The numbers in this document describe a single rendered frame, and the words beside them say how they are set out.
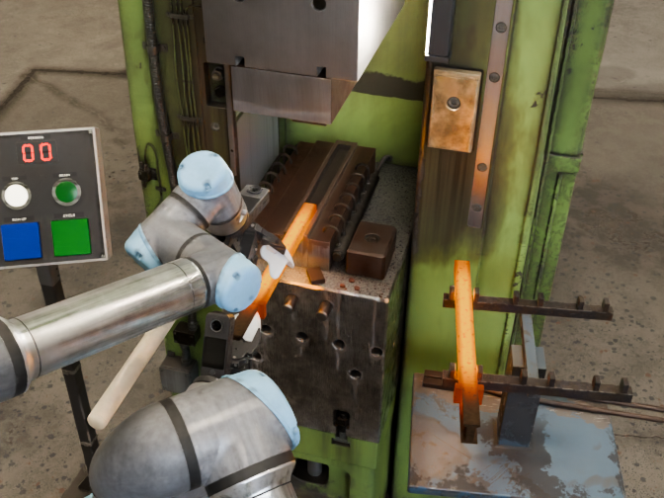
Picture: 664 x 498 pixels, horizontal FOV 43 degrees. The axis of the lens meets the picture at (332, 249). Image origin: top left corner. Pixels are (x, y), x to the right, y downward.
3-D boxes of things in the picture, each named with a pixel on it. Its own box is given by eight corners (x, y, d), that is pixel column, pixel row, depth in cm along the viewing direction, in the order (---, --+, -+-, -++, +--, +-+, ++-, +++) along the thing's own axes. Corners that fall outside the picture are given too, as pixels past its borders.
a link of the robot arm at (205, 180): (160, 177, 122) (199, 136, 125) (182, 211, 132) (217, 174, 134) (198, 205, 120) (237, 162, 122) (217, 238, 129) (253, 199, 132)
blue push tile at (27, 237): (41, 258, 174) (37, 221, 173) (4, 261, 173) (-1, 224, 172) (43, 257, 176) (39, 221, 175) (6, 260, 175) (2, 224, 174)
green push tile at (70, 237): (91, 254, 176) (87, 217, 175) (54, 257, 175) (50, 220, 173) (92, 253, 178) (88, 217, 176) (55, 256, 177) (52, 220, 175)
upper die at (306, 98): (331, 124, 161) (331, 79, 155) (233, 111, 165) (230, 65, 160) (380, 42, 193) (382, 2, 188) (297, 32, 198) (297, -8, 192)
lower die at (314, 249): (329, 271, 182) (329, 239, 177) (242, 255, 186) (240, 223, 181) (374, 174, 215) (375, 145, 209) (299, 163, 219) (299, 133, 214)
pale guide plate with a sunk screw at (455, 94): (470, 153, 170) (480, 75, 160) (426, 147, 172) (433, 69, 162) (471, 148, 171) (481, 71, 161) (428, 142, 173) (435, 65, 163)
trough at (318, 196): (307, 241, 179) (307, 235, 178) (284, 236, 180) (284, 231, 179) (357, 147, 211) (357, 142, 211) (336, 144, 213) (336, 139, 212)
